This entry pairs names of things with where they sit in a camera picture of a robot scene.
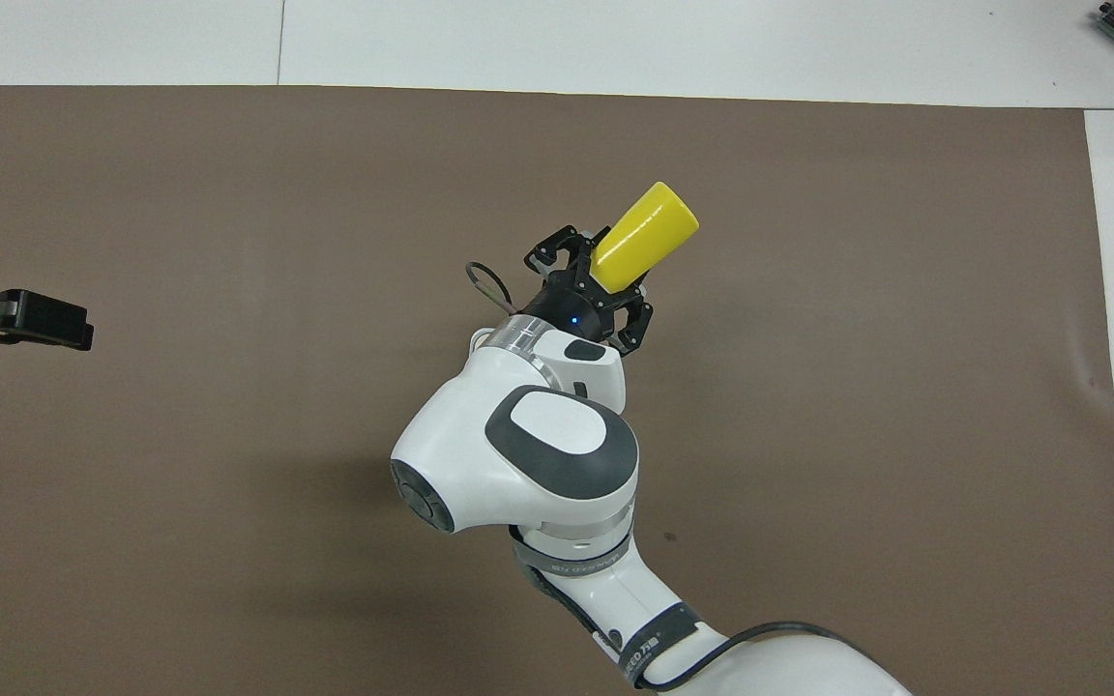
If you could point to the yellow squeeze bottle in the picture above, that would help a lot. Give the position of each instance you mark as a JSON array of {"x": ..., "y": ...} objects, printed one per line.
[{"x": 644, "y": 237}]

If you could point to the brown paper mat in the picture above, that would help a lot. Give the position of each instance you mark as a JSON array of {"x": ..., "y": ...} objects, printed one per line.
[{"x": 277, "y": 193}]

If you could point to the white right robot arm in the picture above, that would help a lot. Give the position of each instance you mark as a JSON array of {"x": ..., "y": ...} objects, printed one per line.
[{"x": 518, "y": 454}]

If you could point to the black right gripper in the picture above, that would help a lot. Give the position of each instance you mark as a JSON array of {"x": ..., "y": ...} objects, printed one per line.
[{"x": 571, "y": 304}]

